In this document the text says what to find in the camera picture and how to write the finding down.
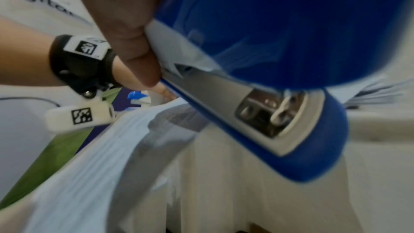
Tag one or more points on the person's left hand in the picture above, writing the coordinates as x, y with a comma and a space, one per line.
124, 76

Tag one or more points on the green leaf print mat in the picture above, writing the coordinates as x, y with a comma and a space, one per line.
48, 160

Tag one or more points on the printed paper bundle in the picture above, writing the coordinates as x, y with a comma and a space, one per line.
97, 165

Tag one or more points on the person's right hand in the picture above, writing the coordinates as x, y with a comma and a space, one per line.
116, 9

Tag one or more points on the person's left forearm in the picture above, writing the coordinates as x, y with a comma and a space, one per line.
22, 55

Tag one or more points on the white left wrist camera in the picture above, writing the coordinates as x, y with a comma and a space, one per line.
77, 117

